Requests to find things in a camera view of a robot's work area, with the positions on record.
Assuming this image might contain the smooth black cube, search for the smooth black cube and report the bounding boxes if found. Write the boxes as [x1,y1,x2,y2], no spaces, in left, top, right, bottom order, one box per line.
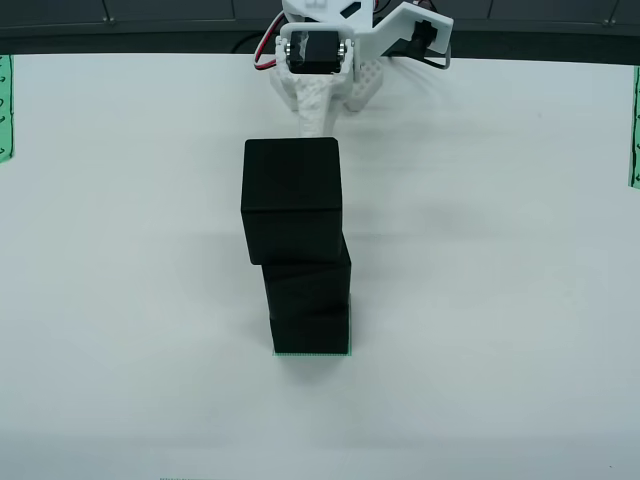
[260,249,352,321]
[238,137,346,265]

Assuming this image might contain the black cube with rough face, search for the black cube with rough face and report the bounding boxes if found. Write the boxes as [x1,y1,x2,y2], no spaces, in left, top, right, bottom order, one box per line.
[268,302,351,355]

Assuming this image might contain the dark grey cabinet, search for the dark grey cabinet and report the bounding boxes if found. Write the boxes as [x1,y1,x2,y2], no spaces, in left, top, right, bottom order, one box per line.
[0,0,640,34]

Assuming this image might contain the green striped square marker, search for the green striped square marker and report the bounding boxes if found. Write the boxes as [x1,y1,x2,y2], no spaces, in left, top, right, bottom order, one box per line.
[271,294,355,358]

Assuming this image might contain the green tape strip black marks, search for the green tape strip black marks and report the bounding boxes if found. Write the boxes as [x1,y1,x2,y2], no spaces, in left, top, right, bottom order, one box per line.
[0,53,16,165]
[627,64,640,189]

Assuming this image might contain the red white servo wire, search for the red white servo wire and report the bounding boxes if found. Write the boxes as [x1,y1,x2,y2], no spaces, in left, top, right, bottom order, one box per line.
[252,14,286,71]

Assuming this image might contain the black camera cable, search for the black camera cable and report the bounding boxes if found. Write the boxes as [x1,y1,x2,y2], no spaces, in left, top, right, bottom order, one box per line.
[394,42,454,70]

